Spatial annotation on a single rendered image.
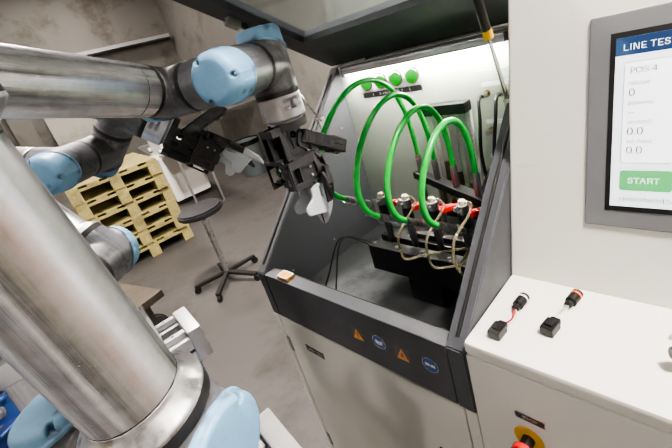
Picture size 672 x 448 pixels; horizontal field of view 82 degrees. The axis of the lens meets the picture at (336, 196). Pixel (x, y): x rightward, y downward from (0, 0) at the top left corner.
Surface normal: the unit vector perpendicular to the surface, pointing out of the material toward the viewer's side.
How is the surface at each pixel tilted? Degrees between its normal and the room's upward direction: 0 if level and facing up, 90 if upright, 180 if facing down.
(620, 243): 76
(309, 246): 90
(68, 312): 92
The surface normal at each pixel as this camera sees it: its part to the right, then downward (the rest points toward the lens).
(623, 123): -0.72, 0.22
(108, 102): 0.78, 0.60
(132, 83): 0.92, -0.04
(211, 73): -0.31, 0.43
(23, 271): 0.70, 0.12
